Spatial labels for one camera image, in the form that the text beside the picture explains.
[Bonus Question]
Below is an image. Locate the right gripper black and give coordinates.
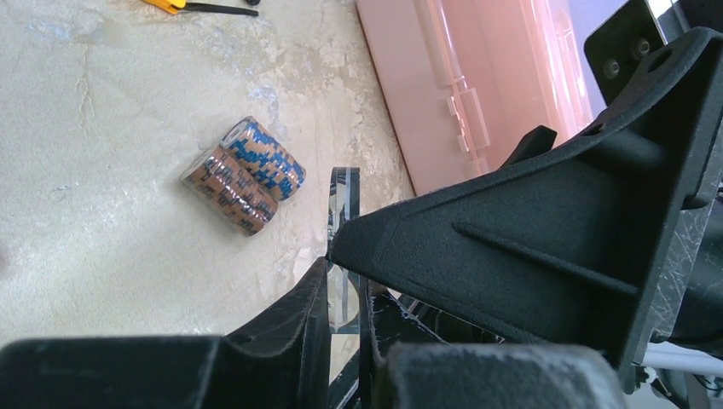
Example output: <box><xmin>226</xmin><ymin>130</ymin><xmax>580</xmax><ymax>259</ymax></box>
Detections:
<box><xmin>501</xmin><ymin>1</ymin><xmax>722</xmax><ymax>408</ymax></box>

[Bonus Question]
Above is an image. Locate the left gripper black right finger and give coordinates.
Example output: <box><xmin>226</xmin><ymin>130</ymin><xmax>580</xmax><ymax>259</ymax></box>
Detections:
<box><xmin>359</xmin><ymin>280</ymin><xmax>627</xmax><ymax>408</ymax></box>

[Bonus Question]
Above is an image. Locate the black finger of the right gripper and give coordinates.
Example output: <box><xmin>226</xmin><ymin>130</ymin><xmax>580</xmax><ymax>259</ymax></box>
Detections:
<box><xmin>326</xmin><ymin>26</ymin><xmax>723</xmax><ymax>394</ymax></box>

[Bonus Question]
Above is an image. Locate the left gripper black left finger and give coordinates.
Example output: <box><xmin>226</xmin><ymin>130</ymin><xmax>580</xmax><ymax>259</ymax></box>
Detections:
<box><xmin>1</xmin><ymin>258</ymin><xmax>331</xmax><ymax>408</ymax></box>

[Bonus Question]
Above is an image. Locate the pink plastic storage bin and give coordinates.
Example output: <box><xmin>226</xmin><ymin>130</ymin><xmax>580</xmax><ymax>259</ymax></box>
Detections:
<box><xmin>356</xmin><ymin>0</ymin><xmax>593</xmax><ymax>195</ymax></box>

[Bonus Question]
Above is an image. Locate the brown black poker chip stack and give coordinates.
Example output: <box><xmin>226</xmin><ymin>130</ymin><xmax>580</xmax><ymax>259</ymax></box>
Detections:
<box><xmin>180</xmin><ymin>146</ymin><xmax>279</xmax><ymax>236</ymax></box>

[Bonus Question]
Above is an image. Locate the brown blue poker chip stack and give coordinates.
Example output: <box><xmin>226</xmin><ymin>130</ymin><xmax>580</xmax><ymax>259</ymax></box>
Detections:
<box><xmin>220</xmin><ymin>116</ymin><xmax>306</xmax><ymax>201</ymax></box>

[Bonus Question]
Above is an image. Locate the yellow tape measure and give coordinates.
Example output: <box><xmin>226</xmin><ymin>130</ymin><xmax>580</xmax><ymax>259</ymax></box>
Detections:
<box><xmin>143</xmin><ymin>0</ymin><xmax>259</xmax><ymax>17</ymax></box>

